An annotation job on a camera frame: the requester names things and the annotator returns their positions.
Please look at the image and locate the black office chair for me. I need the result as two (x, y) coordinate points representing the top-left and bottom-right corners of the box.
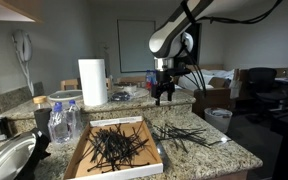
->
(247, 67), (288, 112)

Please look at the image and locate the dark window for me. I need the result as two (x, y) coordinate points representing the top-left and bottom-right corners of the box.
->
(183, 21), (202, 68)

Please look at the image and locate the clear blue-capped water bottle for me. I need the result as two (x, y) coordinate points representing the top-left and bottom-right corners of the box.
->
(47, 101), (70, 145)
(65, 99), (84, 138)

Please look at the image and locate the white paper towel roll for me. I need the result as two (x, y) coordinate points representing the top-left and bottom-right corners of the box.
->
(77, 58), (109, 107)

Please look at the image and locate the white shallow bowl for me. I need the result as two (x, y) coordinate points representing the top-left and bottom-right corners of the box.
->
(47, 89), (84, 103)

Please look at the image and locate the white wall board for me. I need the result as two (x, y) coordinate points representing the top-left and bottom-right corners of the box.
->
(117, 19), (157, 74)

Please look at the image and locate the dark crumpled object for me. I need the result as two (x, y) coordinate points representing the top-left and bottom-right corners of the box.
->
(109, 91), (132, 102)

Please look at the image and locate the white bed sheet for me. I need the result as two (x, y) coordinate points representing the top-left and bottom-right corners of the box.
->
(177, 68), (235, 92)

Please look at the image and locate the white wall phone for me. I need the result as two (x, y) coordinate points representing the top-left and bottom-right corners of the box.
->
(11, 29), (34, 63)

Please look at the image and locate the wooden chair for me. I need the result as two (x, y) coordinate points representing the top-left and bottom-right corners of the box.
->
(60, 78), (82, 92)

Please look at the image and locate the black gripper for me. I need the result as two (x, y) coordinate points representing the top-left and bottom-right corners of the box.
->
(150, 69), (176, 107)

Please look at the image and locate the black zip tie pile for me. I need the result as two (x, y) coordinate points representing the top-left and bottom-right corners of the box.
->
(76, 123), (151, 173)

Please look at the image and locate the brown cardboard carton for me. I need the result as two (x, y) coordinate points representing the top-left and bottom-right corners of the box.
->
(192, 77), (233, 118)

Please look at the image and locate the grey trash bin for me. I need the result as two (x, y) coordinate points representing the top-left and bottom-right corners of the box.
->
(203, 107), (233, 134)

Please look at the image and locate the small white bowl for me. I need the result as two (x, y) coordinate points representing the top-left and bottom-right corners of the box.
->
(122, 83), (138, 95)

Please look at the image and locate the glass jar with wooden lid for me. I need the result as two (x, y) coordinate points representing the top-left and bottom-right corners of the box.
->
(32, 95), (52, 111)

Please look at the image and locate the black pan lid handle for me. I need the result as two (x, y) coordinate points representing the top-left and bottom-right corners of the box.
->
(15, 128), (52, 180)

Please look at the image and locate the white round plate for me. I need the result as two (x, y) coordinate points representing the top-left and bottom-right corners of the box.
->
(108, 87), (151, 100)

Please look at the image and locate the wooden wall cabinet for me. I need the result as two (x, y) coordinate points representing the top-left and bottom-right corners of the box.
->
(0, 0), (45, 24)

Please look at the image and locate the black zip tie bundle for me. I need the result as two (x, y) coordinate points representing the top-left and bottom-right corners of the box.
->
(151, 123), (233, 155)

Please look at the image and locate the shallow cardboard box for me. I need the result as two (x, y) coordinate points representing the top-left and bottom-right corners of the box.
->
(63, 115), (164, 180)

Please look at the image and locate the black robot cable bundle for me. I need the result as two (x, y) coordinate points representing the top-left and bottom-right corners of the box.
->
(179, 0), (285, 98)

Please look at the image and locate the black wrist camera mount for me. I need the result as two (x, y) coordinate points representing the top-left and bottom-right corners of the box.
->
(173, 67), (192, 77)

